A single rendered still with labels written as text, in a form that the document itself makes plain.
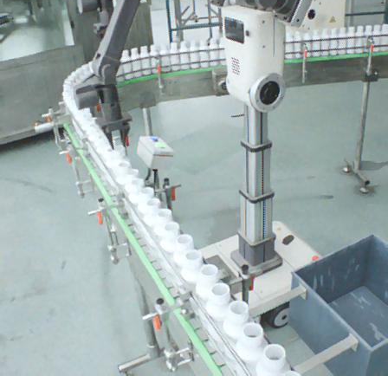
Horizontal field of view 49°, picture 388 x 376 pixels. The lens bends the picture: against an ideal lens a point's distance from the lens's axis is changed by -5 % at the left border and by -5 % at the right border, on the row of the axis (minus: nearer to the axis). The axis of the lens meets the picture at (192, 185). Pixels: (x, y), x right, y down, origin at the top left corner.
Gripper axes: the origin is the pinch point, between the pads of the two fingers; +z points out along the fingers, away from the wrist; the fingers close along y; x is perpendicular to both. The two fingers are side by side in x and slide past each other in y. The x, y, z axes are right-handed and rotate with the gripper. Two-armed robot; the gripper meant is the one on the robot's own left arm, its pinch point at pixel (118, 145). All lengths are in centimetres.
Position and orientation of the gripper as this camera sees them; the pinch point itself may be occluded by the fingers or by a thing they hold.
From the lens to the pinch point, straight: 136.2
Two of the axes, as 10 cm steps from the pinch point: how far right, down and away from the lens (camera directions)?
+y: 9.0, -2.9, 3.4
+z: 0.8, 8.5, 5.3
